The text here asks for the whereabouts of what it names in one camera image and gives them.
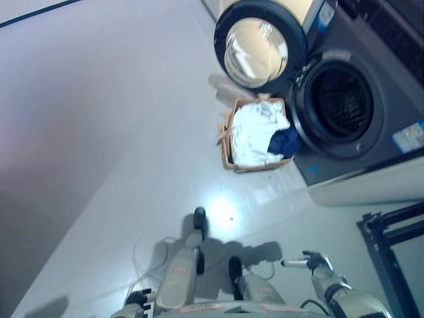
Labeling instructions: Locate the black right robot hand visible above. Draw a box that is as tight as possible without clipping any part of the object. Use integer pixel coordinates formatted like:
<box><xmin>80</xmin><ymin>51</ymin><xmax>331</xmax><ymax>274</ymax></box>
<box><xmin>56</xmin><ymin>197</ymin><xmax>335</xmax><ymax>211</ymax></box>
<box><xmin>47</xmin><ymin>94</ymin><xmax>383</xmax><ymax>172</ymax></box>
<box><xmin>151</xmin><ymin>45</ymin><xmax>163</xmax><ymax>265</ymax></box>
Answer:
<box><xmin>280</xmin><ymin>250</ymin><xmax>332</xmax><ymax>273</ymax></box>

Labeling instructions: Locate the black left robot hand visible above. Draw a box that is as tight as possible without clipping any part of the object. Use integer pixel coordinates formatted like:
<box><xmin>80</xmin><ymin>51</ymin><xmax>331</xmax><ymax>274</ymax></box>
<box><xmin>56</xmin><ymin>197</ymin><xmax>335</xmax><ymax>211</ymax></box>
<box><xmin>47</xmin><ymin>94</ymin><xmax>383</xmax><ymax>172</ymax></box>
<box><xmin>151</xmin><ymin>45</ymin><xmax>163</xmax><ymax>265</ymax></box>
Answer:
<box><xmin>123</xmin><ymin>288</ymin><xmax>153</xmax><ymax>308</ymax></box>

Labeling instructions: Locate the brown cardboard box basket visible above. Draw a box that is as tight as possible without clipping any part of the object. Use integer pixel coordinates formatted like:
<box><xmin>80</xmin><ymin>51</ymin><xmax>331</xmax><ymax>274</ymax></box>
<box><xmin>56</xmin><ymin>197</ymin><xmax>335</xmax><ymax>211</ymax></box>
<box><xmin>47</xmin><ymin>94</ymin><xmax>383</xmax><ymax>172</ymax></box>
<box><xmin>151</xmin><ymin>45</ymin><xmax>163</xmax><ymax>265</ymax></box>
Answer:
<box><xmin>217</xmin><ymin>97</ymin><xmax>293</xmax><ymax>174</ymax></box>

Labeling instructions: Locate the grey front-load washing machine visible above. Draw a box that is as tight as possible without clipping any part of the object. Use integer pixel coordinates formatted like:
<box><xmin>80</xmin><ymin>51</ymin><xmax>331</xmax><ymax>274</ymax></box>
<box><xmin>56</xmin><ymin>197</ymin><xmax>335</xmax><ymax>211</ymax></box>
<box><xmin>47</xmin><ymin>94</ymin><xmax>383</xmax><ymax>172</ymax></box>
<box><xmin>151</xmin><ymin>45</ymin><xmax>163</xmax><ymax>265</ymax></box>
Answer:
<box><xmin>286</xmin><ymin>0</ymin><xmax>424</xmax><ymax>186</ymax></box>

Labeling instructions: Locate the round glass washing machine door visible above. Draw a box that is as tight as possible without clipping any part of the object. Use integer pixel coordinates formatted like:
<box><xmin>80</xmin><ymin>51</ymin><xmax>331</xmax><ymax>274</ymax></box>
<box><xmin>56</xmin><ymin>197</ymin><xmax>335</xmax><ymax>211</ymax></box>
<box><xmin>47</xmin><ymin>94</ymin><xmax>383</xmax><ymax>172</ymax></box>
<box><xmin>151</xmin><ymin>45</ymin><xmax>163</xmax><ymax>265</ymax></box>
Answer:
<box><xmin>213</xmin><ymin>0</ymin><xmax>309</xmax><ymax>93</ymax></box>

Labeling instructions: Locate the white platform base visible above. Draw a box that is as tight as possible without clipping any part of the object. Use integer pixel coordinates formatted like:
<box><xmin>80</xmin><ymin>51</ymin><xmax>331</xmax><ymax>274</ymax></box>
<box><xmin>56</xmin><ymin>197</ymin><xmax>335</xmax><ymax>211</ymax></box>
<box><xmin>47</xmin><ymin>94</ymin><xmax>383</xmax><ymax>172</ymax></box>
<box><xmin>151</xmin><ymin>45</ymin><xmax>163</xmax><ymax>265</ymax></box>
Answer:
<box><xmin>307</xmin><ymin>159</ymin><xmax>424</xmax><ymax>208</ymax></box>

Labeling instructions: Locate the dark blue garment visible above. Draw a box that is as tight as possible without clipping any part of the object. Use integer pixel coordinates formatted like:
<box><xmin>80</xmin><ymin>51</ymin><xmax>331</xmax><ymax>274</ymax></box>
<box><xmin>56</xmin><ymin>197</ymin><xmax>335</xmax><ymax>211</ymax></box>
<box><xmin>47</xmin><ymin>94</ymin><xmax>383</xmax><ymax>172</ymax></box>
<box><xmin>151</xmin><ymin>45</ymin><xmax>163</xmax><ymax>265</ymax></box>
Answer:
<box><xmin>267</xmin><ymin>127</ymin><xmax>303</xmax><ymax>160</ymax></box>

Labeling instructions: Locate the white crumpled cloth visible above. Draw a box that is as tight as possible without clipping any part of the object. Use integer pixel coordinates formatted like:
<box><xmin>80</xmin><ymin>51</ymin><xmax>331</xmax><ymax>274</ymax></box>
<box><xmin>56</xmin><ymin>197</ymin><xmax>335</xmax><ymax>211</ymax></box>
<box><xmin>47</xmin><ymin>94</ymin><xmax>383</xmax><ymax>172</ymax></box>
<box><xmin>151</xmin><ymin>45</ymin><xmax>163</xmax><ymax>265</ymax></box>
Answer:
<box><xmin>229</xmin><ymin>99</ymin><xmax>291</xmax><ymax>166</ymax></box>

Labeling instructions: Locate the thin white cable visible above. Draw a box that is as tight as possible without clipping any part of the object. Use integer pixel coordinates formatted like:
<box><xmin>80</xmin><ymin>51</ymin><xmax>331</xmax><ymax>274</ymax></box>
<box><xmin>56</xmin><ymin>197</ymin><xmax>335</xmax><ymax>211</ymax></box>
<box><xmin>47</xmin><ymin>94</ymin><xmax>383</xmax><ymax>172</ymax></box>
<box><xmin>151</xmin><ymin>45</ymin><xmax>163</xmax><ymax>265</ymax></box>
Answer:
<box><xmin>132</xmin><ymin>235</ymin><xmax>176</xmax><ymax>292</ymax></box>

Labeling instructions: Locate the black metal frame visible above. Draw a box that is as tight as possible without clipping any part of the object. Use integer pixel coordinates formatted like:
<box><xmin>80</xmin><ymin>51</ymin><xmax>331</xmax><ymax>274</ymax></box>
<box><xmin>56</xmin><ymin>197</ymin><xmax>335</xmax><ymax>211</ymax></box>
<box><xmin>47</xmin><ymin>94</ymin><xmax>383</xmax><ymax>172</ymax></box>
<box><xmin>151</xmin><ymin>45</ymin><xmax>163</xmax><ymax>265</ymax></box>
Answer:
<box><xmin>356</xmin><ymin>201</ymin><xmax>424</xmax><ymax>318</ymax></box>

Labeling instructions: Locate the black cable on floor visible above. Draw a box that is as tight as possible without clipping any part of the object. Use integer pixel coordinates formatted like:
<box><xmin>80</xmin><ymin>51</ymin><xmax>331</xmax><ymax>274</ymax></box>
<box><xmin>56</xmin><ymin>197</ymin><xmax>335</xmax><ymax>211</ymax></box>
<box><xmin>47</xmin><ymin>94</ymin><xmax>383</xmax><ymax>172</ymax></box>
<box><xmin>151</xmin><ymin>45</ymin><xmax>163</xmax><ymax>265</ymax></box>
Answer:
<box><xmin>0</xmin><ymin>0</ymin><xmax>79</xmax><ymax>29</ymax></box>

